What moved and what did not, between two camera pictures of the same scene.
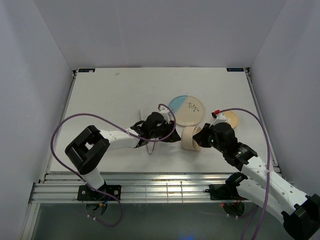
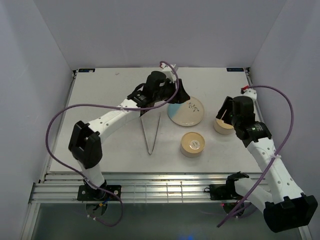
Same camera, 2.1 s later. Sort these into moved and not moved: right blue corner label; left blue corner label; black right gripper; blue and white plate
Moved: black right gripper
Not moved: left blue corner label; right blue corner label; blue and white plate
